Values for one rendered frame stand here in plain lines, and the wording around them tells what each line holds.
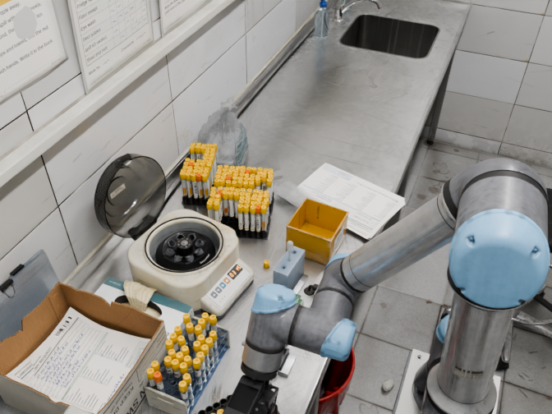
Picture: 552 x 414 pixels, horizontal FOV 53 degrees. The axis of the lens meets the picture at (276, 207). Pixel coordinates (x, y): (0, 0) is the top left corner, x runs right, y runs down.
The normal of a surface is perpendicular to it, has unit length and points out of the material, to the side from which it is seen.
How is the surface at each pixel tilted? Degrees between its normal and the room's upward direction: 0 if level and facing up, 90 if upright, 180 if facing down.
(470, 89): 90
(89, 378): 1
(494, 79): 90
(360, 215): 1
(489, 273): 82
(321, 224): 90
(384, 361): 0
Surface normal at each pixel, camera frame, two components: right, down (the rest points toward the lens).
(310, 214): -0.45, 0.59
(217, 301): 0.37, -0.53
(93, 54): 0.92, 0.31
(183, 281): 0.01, -0.75
